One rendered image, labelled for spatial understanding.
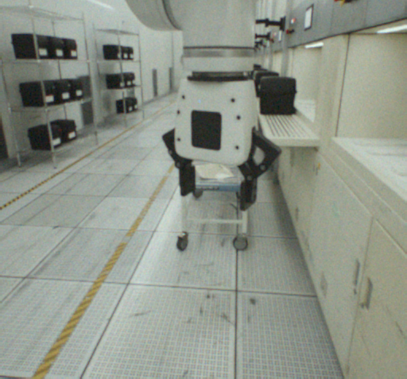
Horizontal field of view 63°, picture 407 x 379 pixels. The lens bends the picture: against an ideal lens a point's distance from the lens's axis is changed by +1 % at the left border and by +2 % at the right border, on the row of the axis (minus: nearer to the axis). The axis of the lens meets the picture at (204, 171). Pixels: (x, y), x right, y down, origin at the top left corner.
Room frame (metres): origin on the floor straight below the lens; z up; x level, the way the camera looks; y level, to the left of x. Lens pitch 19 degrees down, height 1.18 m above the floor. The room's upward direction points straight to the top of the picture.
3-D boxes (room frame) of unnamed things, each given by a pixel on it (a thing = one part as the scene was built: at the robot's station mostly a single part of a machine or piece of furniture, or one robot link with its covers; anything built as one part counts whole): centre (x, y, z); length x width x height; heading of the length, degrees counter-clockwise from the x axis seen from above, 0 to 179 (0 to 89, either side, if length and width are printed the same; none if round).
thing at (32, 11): (4.25, 1.87, 0.89); 1.22 x 0.47 x 1.77; 174
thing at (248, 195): (0.39, -0.06, 1.03); 0.03 x 0.03 x 0.07; 59
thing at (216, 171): (2.16, -0.06, 0.47); 0.31 x 0.23 x 0.02; 16
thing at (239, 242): (2.34, -0.10, 0.24); 0.97 x 0.52 x 0.48; 177
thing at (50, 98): (3.90, 1.90, 0.81); 0.30 x 0.28 x 0.26; 170
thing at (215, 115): (0.42, -0.02, 1.12); 0.10 x 0.07 x 0.11; 59
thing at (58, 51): (4.25, 1.86, 1.31); 0.30 x 0.28 x 0.26; 179
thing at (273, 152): (0.39, -0.06, 1.08); 0.08 x 0.01 x 0.06; 59
